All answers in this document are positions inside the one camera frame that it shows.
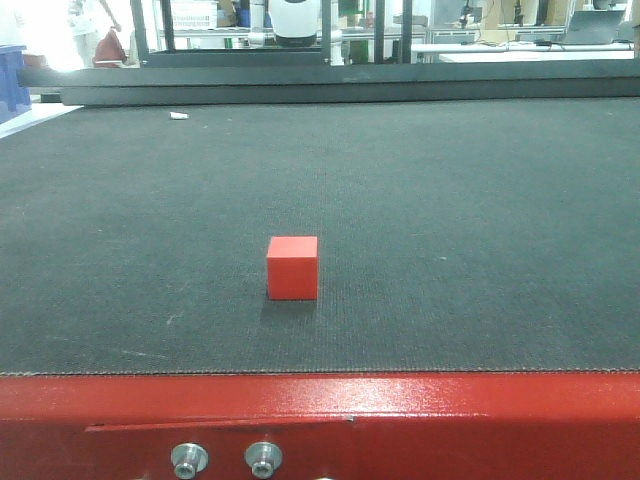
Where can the red cone-shaped object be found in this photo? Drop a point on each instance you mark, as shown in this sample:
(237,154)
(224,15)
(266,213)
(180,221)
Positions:
(109,52)

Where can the grey laptop on desk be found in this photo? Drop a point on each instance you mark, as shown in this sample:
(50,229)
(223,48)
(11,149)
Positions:
(597,27)

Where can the red magnetic cube block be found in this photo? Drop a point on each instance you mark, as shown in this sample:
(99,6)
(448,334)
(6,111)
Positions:
(293,268)

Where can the silver hex bolt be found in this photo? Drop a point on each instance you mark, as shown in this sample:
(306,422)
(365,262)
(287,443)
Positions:
(188,460)
(263,459)

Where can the right silver hex bolt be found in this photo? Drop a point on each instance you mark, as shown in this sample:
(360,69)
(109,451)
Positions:
(263,459)

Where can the blue plastic crate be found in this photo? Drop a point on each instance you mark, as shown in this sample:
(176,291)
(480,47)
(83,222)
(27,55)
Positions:
(15,99)

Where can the red metal base frame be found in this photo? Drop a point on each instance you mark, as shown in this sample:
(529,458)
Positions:
(328,426)

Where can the left silver hex bolt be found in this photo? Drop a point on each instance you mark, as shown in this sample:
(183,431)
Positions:
(188,460)

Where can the dark grey carpet mat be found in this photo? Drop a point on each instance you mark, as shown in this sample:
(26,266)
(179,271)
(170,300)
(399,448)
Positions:
(453,236)

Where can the black metal table frame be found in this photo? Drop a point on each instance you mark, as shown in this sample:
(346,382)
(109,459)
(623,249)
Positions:
(311,75)

